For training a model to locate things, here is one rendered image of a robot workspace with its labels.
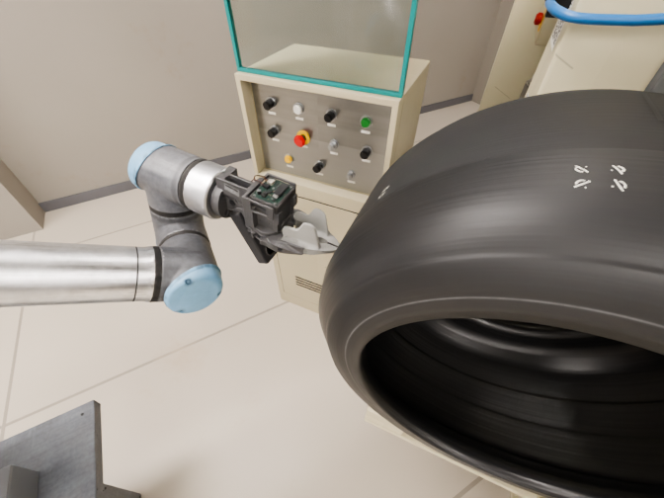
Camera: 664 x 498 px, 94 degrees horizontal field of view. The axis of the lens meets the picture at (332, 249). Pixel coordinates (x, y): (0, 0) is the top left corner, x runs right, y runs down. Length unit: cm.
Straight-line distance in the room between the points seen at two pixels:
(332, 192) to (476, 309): 96
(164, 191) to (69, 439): 87
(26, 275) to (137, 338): 161
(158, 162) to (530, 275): 53
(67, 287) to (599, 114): 63
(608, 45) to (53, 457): 147
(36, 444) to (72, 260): 86
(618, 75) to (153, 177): 70
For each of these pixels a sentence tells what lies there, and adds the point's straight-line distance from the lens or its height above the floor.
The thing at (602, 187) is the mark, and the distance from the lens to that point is 29.
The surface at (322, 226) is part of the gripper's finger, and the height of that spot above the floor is 127.
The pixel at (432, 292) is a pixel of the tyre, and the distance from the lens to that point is 30.
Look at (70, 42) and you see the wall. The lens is 289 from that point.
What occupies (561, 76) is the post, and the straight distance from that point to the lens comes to 63.
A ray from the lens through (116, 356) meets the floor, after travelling 211.
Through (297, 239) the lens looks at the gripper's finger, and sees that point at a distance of 49.
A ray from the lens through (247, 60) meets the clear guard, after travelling 118.
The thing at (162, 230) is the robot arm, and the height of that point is 122.
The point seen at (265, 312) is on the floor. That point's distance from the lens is 194.
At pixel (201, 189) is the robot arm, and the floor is 132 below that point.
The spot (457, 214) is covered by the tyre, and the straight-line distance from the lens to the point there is 28.
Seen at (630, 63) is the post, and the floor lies 147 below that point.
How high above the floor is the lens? 161
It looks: 46 degrees down
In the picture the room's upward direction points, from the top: straight up
